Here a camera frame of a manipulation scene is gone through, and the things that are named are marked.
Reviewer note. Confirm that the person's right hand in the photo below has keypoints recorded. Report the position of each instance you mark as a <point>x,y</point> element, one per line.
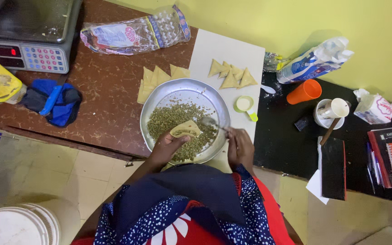
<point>240,149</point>

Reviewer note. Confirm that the red and black book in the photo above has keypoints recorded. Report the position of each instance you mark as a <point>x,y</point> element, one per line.
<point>381,139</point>

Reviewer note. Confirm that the person's blue dotted dress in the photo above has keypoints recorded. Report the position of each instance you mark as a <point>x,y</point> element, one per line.
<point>189,207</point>

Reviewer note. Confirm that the white plastic cup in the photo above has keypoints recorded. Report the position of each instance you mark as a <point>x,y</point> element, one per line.
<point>334,109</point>

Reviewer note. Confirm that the white tissue pack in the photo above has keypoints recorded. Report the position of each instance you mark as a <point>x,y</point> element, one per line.
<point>374,109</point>

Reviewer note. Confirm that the crumpled shiny wrapper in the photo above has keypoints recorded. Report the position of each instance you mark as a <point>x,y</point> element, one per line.
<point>272,61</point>

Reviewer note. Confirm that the raw pastry sheet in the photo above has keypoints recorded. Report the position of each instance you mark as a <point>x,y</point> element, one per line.
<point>160,76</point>
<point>143,92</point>
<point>179,72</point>
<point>147,75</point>

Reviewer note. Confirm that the pastry cone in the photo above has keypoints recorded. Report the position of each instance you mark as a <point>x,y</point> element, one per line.
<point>185,129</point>

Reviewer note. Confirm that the folded triangular samosa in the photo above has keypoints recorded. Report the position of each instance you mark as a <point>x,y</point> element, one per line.
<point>237,72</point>
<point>225,70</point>
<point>247,79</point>
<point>229,82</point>
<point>215,68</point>

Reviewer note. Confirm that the white and blue flour bag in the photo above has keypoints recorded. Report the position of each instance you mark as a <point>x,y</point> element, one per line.
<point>313,61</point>

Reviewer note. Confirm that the black hardcover notebook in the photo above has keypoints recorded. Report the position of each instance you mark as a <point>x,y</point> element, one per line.
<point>332,168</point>

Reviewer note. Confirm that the green lentil filling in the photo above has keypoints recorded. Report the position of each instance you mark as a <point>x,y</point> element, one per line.
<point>168,119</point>

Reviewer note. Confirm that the metal spoon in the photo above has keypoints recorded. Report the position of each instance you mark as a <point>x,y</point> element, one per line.
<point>213,123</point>

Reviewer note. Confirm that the white paper sheet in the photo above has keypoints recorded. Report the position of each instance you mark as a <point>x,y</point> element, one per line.
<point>315,186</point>

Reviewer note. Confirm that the clear printed plastic wrapper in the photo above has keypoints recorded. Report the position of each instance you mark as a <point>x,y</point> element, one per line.
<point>134,34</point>

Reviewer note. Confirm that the digital weighing scale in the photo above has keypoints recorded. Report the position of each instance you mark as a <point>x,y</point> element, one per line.
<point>29,34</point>

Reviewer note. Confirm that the wooden stick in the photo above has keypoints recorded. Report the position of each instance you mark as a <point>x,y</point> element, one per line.
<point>328,132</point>

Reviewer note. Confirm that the white bowl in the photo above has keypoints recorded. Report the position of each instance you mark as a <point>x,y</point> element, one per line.
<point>328,123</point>

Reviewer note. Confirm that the person's right fingers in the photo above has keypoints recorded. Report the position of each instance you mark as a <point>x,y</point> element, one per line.
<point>233,135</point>

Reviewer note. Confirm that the white cutting board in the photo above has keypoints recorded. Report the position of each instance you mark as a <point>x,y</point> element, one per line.
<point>226,51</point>

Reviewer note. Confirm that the bundle of pens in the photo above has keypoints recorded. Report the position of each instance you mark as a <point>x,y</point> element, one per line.
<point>373,168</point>

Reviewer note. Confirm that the white plastic spoon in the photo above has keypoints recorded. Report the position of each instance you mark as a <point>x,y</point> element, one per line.
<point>268,89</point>

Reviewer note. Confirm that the blue and black cloth bag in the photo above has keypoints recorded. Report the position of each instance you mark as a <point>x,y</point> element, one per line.
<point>51,100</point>

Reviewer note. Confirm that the person's left hand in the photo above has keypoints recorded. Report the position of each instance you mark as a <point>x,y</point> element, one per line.
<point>163,148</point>

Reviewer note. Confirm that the small black device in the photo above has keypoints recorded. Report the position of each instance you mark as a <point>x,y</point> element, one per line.
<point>302,123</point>

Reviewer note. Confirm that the round metal tray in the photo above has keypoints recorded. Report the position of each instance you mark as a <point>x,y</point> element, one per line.
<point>168,95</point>

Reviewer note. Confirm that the green measuring cup with paste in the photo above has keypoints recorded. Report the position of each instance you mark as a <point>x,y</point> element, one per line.
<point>245,104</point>

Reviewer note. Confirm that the orange plastic cup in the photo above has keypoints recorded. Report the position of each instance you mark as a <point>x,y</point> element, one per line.
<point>304,92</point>

